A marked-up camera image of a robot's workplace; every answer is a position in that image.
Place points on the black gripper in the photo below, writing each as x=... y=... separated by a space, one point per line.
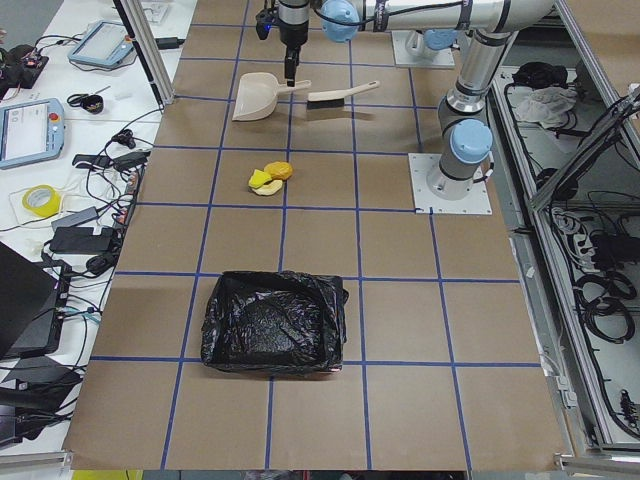
x=292 y=30

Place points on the beige plastic dustpan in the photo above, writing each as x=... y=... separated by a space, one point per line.
x=258 y=93

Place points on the beige hand brush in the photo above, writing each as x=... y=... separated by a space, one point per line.
x=337 y=98

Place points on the orange trash piece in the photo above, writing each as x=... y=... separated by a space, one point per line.
x=279 y=170

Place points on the pale yellow trash piece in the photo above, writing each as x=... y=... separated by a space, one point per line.
x=270 y=188

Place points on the black bag lined bin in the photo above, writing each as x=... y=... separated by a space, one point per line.
x=288 y=322

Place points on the upper teach pendant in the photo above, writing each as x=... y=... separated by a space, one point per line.
x=106 y=45

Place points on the teach pendant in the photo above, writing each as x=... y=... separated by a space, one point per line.
x=31 y=132
x=106 y=45

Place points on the black scissors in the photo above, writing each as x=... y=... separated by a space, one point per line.
x=74 y=99

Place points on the white crumpled cloth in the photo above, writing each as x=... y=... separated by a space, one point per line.
x=549 y=107

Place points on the lower teach pendant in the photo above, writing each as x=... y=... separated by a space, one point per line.
x=31 y=132

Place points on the yellow tape roll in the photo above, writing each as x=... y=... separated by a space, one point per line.
x=43 y=201

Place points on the black power adapter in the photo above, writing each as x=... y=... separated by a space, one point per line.
x=82 y=240

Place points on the black laptop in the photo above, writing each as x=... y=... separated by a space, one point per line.
x=33 y=295

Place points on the aluminium frame post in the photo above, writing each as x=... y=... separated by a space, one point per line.
x=135 y=22

